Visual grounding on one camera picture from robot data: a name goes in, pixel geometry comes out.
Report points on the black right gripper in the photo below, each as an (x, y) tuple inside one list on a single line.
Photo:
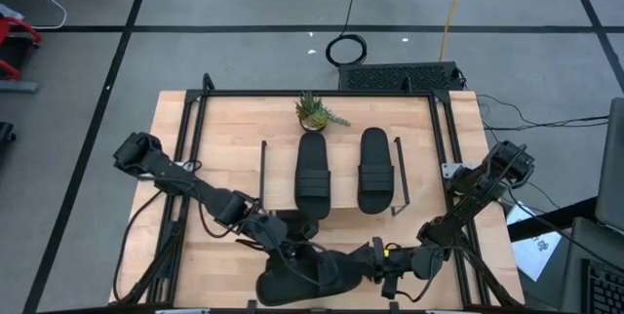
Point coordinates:
[(400, 261)]

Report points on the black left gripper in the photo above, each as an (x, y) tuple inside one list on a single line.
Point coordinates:
[(285, 250)]

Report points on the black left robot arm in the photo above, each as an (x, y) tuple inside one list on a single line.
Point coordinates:
[(195, 189)]

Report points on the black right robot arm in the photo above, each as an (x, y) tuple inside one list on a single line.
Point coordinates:
[(468, 197)]

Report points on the yellow tape tag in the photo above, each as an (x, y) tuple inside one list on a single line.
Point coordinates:
[(386, 252)]

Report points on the potted green succulent plant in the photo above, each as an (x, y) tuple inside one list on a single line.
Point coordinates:
[(314, 115)]

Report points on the white paper sheet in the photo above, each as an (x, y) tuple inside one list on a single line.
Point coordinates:
[(534, 250)]

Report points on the black perforated computer case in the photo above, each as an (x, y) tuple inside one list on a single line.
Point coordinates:
[(395, 77)]

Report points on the dark grey desk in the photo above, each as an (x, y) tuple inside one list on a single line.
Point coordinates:
[(585, 246)]

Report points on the black keyboard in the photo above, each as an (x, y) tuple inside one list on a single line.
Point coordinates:
[(607, 287)]

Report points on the grey monitor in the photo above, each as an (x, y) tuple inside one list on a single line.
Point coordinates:
[(613, 168)]

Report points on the grey metal bar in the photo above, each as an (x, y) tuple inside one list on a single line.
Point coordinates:
[(17, 86)]

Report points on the red metal cart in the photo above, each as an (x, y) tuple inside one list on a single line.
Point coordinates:
[(10, 26)]

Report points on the wooden shelf with black frame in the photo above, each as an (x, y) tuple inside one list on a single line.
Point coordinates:
[(343, 177)]

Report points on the black metal table frame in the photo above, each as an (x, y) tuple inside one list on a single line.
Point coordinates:
[(390, 93)]

